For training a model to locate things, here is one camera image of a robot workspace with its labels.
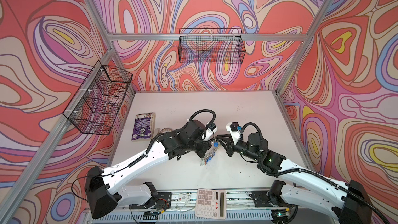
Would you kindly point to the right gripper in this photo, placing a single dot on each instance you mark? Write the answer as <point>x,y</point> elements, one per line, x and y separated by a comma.
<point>230,145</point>

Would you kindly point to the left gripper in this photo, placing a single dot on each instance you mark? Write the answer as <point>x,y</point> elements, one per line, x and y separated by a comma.
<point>206,146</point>

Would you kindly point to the round keyring disc with keys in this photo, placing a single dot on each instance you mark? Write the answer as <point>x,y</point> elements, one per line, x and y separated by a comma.
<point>210,153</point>

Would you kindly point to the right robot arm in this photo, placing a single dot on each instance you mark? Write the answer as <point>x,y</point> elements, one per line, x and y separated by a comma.
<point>347,203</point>

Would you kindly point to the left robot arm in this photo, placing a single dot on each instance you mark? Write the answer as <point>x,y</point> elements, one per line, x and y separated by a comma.
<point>103,187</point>

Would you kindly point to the clear tape roll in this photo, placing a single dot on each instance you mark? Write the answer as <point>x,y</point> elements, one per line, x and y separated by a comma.
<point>165,130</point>

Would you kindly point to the black stapler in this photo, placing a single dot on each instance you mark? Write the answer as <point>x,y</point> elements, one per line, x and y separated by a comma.
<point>156,134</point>

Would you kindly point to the small white label card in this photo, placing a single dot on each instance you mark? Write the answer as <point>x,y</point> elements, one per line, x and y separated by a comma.
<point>185,198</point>

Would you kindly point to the white pink calculator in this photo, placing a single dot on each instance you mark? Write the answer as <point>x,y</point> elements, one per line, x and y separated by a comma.
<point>211,204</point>

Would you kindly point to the purple book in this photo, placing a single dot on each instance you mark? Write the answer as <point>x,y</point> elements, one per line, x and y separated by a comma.
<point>143,126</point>

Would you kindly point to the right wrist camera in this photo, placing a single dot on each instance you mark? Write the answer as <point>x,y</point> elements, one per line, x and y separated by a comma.
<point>235,131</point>

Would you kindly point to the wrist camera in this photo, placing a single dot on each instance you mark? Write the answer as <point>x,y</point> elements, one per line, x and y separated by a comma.
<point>235,131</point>
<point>211,130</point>

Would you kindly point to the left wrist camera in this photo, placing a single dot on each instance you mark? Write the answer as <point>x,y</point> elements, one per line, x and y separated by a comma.
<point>211,130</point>

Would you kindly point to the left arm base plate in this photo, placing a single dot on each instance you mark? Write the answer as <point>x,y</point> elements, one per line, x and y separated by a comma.
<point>161,200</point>

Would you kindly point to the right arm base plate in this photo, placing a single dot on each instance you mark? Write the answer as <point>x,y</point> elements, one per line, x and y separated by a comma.
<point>261,199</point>

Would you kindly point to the back wire basket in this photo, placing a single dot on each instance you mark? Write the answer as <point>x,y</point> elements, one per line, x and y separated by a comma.
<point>211,46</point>

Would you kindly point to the wire basket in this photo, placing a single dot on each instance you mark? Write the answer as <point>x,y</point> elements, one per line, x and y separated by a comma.
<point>99,99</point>
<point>211,46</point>

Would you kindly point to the left wire basket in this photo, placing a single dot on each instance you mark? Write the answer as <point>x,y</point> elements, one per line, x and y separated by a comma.
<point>99,99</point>

